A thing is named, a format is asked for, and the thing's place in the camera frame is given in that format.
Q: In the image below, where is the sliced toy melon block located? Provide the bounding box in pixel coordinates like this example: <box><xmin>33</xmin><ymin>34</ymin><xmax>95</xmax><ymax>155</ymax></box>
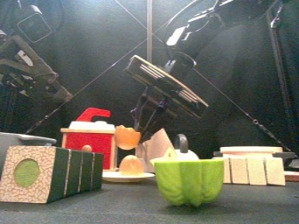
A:
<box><xmin>0</xmin><ymin>145</ymin><xmax>105</xmax><ymax>205</ymax></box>

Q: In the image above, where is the black frame strut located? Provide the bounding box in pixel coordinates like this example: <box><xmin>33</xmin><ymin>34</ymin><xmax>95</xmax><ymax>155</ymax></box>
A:
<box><xmin>265</xmin><ymin>8</ymin><xmax>297</xmax><ymax>148</ymax></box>

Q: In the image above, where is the grey toy pot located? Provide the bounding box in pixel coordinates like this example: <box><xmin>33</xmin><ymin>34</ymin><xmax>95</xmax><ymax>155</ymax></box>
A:
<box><xmin>0</xmin><ymin>131</ymin><xmax>59</xmax><ymax>165</ymax></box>

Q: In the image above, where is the vertical metal frame pole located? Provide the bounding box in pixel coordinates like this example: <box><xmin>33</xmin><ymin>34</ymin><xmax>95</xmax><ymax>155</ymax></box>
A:
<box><xmin>145</xmin><ymin>0</ymin><xmax>155</xmax><ymax>64</ymax></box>

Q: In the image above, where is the red toy faucet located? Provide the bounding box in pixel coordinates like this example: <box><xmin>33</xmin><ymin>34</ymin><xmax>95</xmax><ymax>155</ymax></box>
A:
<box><xmin>76</xmin><ymin>107</ymin><xmax>112</xmax><ymax>123</ymax></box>

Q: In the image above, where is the green toy pepper half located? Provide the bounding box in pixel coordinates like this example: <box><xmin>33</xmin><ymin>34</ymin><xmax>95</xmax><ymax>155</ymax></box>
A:
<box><xmin>151</xmin><ymin>157</ymin><xmax>225</xmax><ymax>208</ymax></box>

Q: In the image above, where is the black toy pan with lid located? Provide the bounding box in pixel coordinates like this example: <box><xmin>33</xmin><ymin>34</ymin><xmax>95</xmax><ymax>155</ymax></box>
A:
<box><xmin>212</xmin><ymin>145</ymin><xmax>297</xmax><ymax>161</ymax></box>

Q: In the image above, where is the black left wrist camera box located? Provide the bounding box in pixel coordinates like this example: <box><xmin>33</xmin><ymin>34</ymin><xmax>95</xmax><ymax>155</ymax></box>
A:
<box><xmin>16</xmin><ymin>4</ymin><xmax>52</xmax><ymax>44</ymax></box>

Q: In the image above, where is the white toy kettle grey handle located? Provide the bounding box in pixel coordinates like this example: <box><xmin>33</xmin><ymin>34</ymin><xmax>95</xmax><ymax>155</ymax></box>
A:
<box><xmin>171</xmin><ymin>133</ymin><xmax>201</xmax><ymax>162</ymax></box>

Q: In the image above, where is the red wooden toy sink cabinet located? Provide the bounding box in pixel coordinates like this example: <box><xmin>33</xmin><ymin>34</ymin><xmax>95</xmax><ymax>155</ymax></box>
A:
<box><xmin>60</xmin><ymin>120</ymin><xmax>119</xmax><ymax>172</ymax></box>

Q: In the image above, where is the white round toy plate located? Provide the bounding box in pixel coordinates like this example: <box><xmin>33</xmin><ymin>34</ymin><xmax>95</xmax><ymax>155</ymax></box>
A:
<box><xmin>101</xmin><ymin>171</ymin><xmax>156</xmax><ymax>184</ymax></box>

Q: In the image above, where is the orange toy eggshell half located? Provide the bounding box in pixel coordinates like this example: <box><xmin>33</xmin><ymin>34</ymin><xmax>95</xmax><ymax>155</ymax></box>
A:
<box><xmin>113</xmin><ymin>124</ymin><xmax>143</xmax><ymax>151</ymax></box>

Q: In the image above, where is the sliced white toy bread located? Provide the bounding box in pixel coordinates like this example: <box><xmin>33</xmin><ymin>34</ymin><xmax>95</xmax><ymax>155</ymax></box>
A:
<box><xmin>211</xmin><ymin>157</ymin><xmax>287</xmax><ymax>186</ymax></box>

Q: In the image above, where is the pale toy egg half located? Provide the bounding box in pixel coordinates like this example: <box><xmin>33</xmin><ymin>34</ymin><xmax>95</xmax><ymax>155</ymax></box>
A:
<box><xmin>117</xmin><ymin>154</ymin><xmax>145</xmax><ymax>177</ymax></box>

